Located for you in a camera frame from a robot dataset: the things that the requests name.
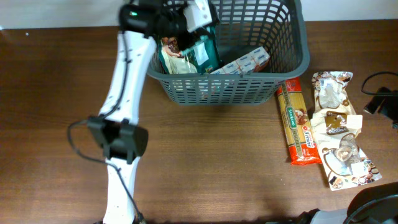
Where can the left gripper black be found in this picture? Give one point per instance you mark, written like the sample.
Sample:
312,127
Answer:
183,40

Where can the green coffee snack bag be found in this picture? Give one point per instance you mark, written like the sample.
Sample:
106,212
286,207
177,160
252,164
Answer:
201,58

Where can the Pantree white rice bag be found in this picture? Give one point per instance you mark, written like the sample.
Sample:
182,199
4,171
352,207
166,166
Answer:
330,94

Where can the multicolour tissue pocket pack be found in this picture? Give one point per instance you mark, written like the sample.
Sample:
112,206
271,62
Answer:
253,61

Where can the San Remo spaghetti packet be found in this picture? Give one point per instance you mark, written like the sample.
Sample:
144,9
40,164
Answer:
298,130

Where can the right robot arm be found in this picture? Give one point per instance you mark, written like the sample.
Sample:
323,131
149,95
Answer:
372,205

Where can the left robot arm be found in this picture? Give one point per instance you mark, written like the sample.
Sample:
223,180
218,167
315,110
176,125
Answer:
115,128

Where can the Pantree mushroom bag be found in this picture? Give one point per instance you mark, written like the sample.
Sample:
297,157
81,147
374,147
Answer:
345,164

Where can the grey plastic lattice basket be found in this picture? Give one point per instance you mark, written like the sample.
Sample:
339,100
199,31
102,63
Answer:
278,26

